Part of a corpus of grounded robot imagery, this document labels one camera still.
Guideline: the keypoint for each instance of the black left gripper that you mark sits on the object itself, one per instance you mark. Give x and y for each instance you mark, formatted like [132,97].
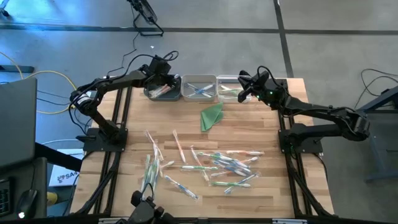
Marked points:
[152,79]

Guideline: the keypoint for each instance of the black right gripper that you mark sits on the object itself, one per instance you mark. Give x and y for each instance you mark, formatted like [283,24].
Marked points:
[270,93]

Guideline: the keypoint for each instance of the orange toothbrush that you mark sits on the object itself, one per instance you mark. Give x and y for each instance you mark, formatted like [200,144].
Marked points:
[179,146]
[196,157]
[245,152]
[168,163]
[154,144]
[252,160]
[163,89]

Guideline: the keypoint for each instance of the green toothbrush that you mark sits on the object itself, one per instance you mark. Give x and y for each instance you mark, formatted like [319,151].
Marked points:
[230,184]
[145,169]
[231,92]
[150,172]
[199,168]
[214,155]
[224,87]

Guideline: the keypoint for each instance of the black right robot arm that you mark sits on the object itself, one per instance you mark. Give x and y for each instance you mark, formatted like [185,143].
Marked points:
[326,112]

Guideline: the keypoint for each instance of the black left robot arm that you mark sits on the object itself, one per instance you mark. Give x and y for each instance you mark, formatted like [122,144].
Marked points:
[118,81]

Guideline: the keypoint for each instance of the dark green plastic bin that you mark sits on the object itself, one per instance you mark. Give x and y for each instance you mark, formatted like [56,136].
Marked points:
[164,98]

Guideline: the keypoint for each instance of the black round clamp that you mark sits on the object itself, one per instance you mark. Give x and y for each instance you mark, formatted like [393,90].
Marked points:
[243,73]

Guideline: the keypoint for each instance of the clear plastic bin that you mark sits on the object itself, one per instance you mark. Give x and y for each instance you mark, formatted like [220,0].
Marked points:
[227,79]

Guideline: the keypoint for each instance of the beige plastic bin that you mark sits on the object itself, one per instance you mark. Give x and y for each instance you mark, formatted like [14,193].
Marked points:
[199,79]

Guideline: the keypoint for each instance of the green cloth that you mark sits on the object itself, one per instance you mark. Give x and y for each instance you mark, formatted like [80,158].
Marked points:
[211,116]

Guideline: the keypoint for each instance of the white printed box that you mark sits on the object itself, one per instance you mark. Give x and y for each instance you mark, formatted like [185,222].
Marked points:
[63,177]

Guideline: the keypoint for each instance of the black stand foot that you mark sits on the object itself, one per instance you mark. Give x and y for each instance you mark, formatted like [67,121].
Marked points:
[15,68]

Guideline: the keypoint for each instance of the grey computer monitor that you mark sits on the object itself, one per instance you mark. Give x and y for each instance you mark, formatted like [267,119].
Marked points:
[17,121]

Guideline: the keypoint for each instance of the dark desk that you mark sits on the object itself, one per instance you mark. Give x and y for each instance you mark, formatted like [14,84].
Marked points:
[40,174]

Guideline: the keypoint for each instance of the yellow object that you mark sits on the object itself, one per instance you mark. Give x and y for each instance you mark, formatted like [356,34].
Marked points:
[52,198]

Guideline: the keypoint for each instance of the black computer mouse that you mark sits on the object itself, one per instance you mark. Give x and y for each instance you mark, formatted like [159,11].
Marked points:
[26,203]

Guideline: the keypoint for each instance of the backlit keyboard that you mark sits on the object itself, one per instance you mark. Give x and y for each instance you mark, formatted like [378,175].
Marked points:
[3,199]

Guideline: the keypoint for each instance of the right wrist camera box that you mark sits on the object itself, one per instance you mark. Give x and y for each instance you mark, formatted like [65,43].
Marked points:
[260,77]

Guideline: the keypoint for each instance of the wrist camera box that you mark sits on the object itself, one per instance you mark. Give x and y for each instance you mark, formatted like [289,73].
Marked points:
[160,66]
[260,77]

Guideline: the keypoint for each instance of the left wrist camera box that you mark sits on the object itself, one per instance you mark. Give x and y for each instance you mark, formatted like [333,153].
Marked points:
[160,66]

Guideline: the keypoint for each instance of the white table bracket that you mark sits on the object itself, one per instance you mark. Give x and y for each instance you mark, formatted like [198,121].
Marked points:
[289,221]
[115,221]

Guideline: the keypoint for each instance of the grey desk frame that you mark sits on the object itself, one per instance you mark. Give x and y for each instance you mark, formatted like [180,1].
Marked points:
[377,155]

